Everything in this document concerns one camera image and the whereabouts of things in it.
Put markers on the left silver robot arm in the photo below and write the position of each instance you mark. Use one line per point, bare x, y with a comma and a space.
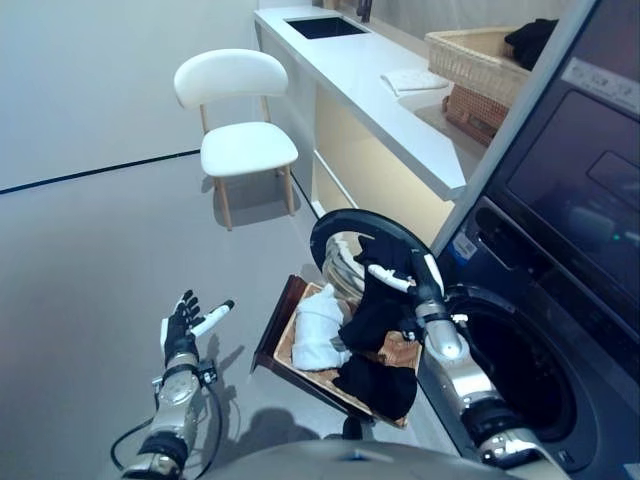
175, 395

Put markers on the dark brown wooden tray stand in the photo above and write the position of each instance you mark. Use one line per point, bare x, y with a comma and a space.
272, 320

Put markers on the white garment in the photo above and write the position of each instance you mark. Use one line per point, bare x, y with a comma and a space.
320, 335

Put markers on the dark stacked dryer unit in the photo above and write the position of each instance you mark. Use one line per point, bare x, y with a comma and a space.
575, 165

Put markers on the dark washing machine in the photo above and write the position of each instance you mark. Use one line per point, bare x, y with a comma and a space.
600, 400

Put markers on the brown wicker basket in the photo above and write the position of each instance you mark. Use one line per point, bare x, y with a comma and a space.
475, 115

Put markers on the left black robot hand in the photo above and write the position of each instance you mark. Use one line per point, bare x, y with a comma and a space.
177, 335

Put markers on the pale wicker basket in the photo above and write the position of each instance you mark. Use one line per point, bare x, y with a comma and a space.
460, 60

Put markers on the grey robot torso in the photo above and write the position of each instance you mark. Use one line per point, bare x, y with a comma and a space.
325, 462

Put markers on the round glass washing machine door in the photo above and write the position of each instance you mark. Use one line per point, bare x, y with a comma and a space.
340, 217

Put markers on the black sink basin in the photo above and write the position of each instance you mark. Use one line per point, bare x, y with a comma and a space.
325, 27

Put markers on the white chair with wooden legs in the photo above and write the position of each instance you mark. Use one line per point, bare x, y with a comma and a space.
245, 145

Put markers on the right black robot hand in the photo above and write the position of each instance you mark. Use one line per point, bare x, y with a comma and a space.
430, 285

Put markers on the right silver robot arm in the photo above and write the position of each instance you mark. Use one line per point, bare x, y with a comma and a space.
465, 380

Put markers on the black baseboard strip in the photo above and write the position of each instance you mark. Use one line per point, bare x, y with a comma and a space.
100, 170

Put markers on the white counter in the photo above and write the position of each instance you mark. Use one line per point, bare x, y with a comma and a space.
350, 85

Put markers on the folded white towel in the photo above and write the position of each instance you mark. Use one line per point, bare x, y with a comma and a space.
412, 81

